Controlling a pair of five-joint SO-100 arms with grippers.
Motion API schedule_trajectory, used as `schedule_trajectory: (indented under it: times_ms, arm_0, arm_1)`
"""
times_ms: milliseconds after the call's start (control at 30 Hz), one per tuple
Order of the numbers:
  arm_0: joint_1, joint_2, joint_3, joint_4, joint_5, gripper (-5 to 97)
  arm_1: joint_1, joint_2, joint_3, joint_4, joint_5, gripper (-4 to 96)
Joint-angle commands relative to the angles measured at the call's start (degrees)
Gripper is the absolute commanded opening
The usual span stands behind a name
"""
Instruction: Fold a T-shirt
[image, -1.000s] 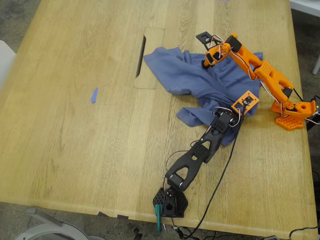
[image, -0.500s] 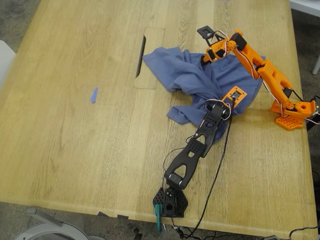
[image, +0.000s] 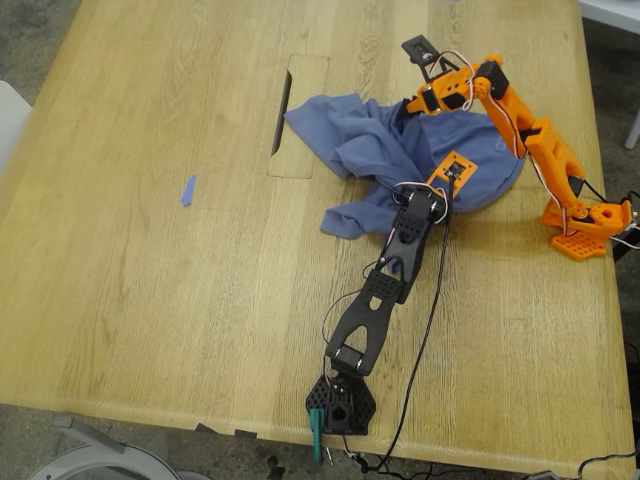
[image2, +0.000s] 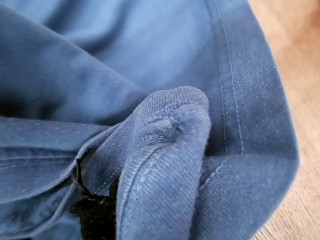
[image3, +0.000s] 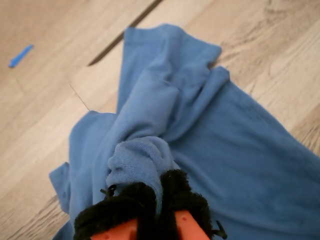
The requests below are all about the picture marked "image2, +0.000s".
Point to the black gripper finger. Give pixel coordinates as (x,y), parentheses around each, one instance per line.
(92,220)

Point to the blue printed T-shirt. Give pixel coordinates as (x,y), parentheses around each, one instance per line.
(150,62)

